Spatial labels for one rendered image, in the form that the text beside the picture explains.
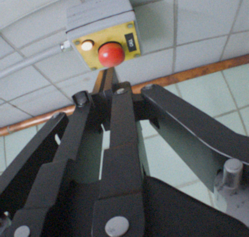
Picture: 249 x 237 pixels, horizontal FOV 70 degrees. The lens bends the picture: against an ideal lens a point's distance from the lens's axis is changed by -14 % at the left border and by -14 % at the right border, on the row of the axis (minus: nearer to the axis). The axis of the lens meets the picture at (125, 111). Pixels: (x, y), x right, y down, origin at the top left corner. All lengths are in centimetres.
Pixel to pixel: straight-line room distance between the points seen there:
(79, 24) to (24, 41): 13
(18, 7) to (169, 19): 27
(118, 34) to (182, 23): 18
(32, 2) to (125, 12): 13
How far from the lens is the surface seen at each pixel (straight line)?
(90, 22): 29
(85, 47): 29
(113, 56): 29
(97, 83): 16
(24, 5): 31
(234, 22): 52
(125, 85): 16
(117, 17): 28
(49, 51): 35
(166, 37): 45
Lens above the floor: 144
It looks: 5 degrees up
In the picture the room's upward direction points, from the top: 106 degrees counter-clockwise
